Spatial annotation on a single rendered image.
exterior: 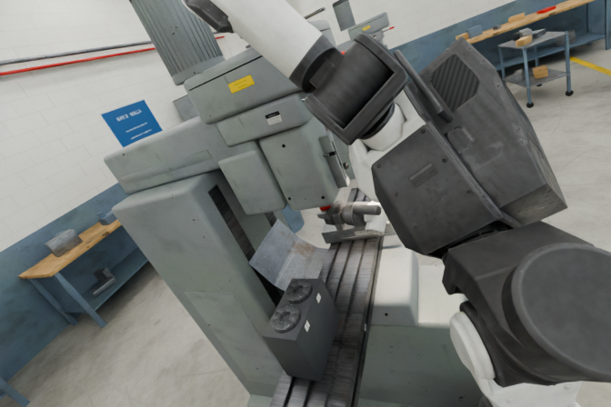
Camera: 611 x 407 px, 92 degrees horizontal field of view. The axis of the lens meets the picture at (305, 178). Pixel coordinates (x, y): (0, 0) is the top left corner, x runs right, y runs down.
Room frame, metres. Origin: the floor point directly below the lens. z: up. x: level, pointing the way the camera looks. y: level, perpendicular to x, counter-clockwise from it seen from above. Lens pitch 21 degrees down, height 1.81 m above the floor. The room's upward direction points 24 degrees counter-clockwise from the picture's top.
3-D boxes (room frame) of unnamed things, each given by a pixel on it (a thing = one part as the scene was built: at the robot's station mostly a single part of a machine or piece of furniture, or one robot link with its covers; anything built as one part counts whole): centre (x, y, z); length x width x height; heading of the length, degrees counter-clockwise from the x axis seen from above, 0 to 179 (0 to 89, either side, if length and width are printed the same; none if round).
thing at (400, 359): (1.04, -0.05, 0.48); 0.81 x 0.32 x 0.60; 61
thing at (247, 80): (1.06, -0.01, 1.81); 0.47 x 0.26 x 0.16; 61
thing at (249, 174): (1.15, 0.14, 1.47); 0.24 x 0.19 x 0.26; 151
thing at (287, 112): (1.07, 0.01, 1.68); 0.34 x 0.24 x 0.10; 61
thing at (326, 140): (1.00, -0.12, 1.45); 0.04 x 0.04 x 0.21; 61
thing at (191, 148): (1.29, 0.41, 1.66); 0.80 x 0.23 x 0.20; 61
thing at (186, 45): (1.17, 0.19, 2.05); 0.20 x 0.20 x 0.32
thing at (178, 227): (1.35, 0.51, 0.78); 0.50 x 0.47 x 1.56; 61
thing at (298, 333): (0.72, 0.19, 1.08); 0.22 x 0.12 x 0.20; 148
